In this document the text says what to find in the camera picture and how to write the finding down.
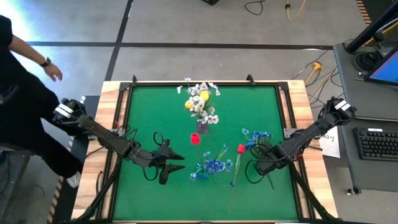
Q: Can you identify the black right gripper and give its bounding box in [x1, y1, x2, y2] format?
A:
[253, 143, 292, 177]

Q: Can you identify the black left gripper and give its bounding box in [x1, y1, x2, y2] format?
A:
[132, 139, 187, 185]

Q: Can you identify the person's forearm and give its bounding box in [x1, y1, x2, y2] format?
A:
[9, 35, 50, 68]

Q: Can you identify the green table mat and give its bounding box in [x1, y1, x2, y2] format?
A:
[112, 84, 299, 222]

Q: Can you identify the black support strut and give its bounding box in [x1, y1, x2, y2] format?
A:
[289, 161, 338, 222]
[74, 166, 121, 222]

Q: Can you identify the white paper sheet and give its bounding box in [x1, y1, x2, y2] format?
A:
[318, 126, 342, 159]

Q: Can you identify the black desk caster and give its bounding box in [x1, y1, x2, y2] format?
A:
[346, 185, 362, 197]

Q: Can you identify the person's shoe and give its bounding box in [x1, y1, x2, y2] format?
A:
[65, 170, 83, 189]

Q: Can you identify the black keyboard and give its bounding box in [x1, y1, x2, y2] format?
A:
[353, 126, 398, 162]

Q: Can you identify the black hazard-striped floor mat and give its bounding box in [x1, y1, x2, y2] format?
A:
[46, 95, 101, 224]
[355, 0, 398, 27]

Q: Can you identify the grey operator desk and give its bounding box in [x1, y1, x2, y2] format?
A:
[333, 42, 398, 192]

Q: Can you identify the laptop with blue screen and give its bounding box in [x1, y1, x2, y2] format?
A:
[364, 46, 398, 88]

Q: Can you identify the person's hand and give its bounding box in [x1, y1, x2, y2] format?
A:
[43, 63, 63, 82]

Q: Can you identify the grey metal stand leg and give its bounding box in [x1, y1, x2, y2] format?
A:
[0, 141, 34, 159]

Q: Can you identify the black monitor pole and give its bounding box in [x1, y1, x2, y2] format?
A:
[345, 0, 398, 54]

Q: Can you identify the person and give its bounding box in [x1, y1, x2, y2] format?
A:
[0, 14, 85, 189]

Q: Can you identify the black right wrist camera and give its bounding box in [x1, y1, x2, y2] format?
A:
[255, 161, 272, 177]

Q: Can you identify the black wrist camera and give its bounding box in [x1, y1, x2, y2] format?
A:
[160, 139, 171, 156]
[255, 161, 272, 177]

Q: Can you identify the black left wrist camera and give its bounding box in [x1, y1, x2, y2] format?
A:
[160, 139, 171, 156]

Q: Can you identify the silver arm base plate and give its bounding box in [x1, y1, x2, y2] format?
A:
[283, 127, 301, 139]

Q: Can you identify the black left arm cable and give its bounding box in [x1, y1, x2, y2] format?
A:
[124, 127, 166, 182]

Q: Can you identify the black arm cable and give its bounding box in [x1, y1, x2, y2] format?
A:
[124, 127, 166, 182]
[244, 146, 268, 184]

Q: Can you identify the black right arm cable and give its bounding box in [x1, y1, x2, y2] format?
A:
[244, 146, 268, 184]

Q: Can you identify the black table frame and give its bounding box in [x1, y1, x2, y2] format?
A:
[107, 81, 307, 223]

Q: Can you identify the orange extension cable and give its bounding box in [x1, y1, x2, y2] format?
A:
[304, 61, 335, 94]

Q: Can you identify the coiled black cable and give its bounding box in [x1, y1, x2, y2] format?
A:
[353, 49, 384, 73]

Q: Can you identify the black floor cable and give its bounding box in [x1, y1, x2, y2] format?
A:
[244, 0, 265, 16]

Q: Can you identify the yellow floor cable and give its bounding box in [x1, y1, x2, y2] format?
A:
[285, 0, 308, 21]

